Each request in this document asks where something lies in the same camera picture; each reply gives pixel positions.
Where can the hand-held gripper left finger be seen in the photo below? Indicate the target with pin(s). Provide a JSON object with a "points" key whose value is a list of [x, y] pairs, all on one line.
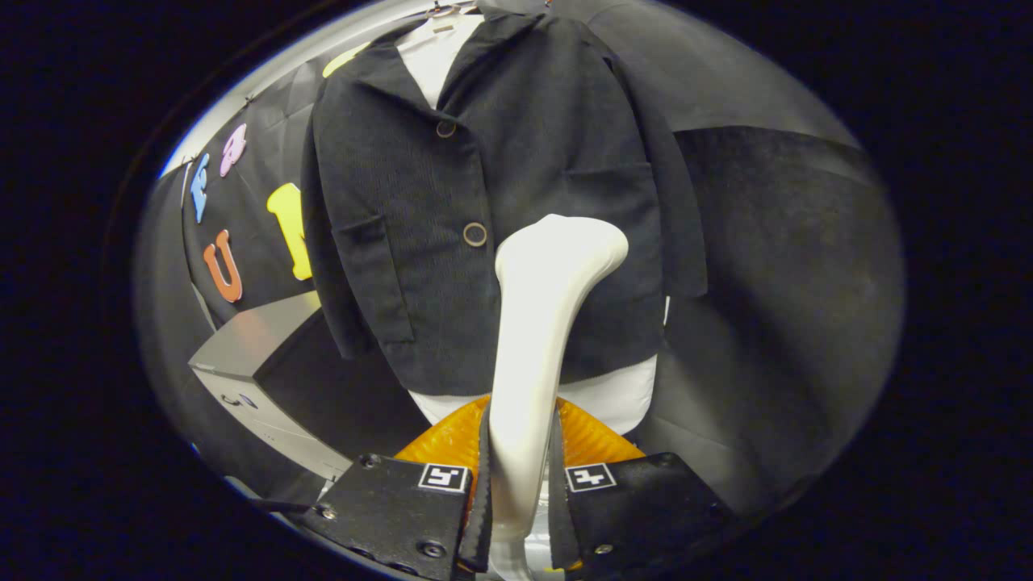
{"points": [[483, 524]]}

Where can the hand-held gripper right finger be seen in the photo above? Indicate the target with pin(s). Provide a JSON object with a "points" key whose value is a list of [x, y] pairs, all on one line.
{"points": [[562, 524]]}

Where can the white shirt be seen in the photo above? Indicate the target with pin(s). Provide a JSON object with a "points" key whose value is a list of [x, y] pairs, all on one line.
{"points": [[613, 395]]}

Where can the white garment steamer head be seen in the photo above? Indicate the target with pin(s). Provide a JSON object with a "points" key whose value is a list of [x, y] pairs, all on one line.
{"points": [[541, 323]]}

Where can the black jacket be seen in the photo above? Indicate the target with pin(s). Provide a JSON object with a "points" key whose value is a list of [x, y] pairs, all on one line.
{"points": [[403, 282]]}

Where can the grey drawer cabinet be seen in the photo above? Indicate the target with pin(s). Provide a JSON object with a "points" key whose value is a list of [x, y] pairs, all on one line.
{"points": [[242, 339]]}

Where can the black backdrop cloth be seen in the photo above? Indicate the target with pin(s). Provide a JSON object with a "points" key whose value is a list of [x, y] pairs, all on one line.
{"points": [[767, 282]]}

